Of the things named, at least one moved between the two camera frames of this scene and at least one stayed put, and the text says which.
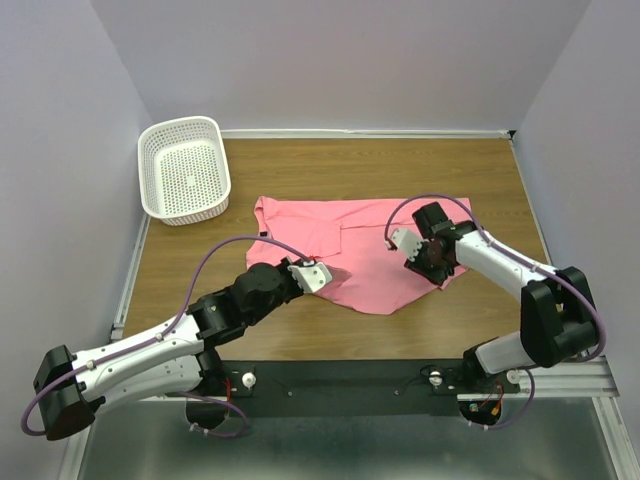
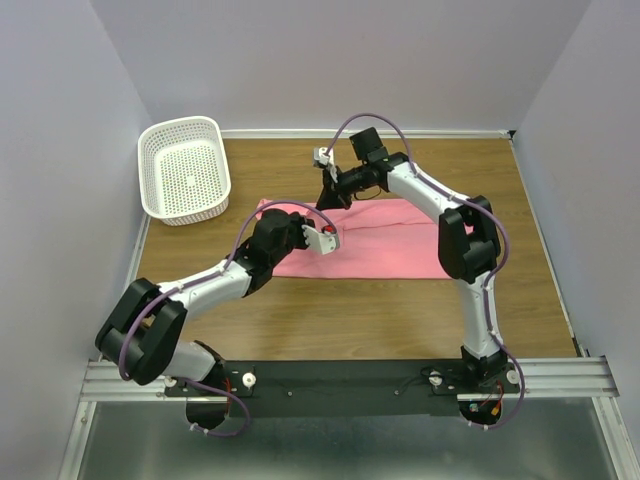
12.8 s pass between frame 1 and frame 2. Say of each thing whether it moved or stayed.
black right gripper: moved
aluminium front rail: stayed
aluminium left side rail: stayed
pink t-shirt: moved
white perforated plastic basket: stayed
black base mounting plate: stayed
